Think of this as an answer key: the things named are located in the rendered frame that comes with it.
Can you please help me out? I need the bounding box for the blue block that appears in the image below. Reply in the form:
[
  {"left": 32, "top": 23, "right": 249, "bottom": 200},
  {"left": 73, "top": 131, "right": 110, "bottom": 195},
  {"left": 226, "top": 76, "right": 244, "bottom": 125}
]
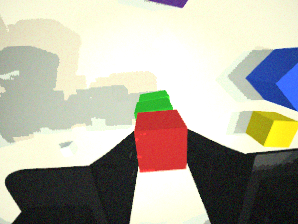
[{"left": 246, "top": 47, "right": 298, "bottom": 112}]

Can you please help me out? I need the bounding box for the green block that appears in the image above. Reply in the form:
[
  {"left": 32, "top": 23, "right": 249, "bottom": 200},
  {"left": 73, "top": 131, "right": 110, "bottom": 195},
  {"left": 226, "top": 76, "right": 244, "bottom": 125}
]
[
  {"left": 139, "top": 90, "right": 170, "bottom": 102},
  {"left": 134, "top": 97, "right": 173, "bottom": 120}
]

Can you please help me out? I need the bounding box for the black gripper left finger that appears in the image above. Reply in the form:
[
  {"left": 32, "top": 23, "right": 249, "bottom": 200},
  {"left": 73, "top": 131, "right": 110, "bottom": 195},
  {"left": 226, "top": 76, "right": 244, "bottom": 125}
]
[{"left": 5, "top": 131, "right": 139, "bottom": 224}]

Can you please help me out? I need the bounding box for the yellow block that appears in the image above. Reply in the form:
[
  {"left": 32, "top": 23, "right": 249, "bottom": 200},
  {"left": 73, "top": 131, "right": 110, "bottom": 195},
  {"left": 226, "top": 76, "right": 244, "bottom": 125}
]
[{"left": 245, "top": 111, "right": 298, "bottom": 148}]

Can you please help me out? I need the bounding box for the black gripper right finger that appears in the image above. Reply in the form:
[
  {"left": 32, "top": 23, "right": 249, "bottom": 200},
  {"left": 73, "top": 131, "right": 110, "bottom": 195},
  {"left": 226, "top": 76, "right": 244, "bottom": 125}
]
[{"left": 187, "top": 128, "right": 298, "bottom": 224}]

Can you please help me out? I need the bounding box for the purple cube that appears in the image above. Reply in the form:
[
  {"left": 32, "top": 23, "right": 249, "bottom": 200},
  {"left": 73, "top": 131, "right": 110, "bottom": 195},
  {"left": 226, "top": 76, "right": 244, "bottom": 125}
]
[{"left": 148, "top": 0, "right": 188, "bottom": 9}]

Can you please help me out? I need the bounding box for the red block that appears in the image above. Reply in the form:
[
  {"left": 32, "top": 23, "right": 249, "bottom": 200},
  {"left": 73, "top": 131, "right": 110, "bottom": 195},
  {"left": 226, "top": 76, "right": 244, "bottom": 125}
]
[{"left": 134, "top": 109, "right": 187, "bottom": 173}]

